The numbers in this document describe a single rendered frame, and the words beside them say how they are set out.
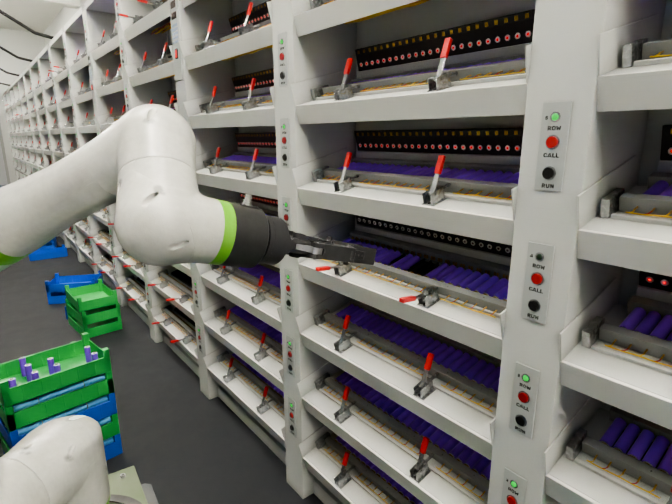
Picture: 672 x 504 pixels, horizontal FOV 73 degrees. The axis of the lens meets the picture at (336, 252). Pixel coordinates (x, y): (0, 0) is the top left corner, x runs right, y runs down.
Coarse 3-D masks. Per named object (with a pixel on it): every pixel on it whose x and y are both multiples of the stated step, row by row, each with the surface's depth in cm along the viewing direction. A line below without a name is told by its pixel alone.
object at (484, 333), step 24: (336, 240) 128; (408, 240) 112; (432, 240) 107; (312, 264) 118; (336, 264) 115; (336, 288) 111; (360, 288) 102; (384, 288) 99; (408, 312) 92; (432, 312) 87; (456, 312) 85; (504, 312) 74; (456, 336) 84; (480, 336) 79
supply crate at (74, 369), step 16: (48, 352) 155; (64, 352) 159; (80, 352) 163; (0, 368) 145; (16, 368) 149; (32, 368) 152; (64, 368) 153; (80, 368) 145; (96, 368) 148; (0, 384) 129; (32, 384) 135; (48, 384) 138; (64, 384) 142; (0, 400) 134; (16, 400) 133
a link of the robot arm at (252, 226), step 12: (240, 204) 65; (240, 216) 63; (252, 216) 64; (264, 216) 66; (240, 228) 62; (252, 228) 63; (264, 228) 64; (240, 240) 62; (252, 240) 63; (264, 240) 64; (240, 252) 63; (252, 252) 64; (264, 252) 65; (228, 264) 64; (240, 264) 65; (252, 264) 66
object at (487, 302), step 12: (360, 264) 109; (372, 276) 104; (396, 276) 100; (408, 276) 97; (420, 276) 96; (408, 288) 95; (444, 288) 89; (456, 288) 88; (444, 300) 88; (468, 300) 86; (480, 300) 83; (492, 300) 82; (480, 312) 82
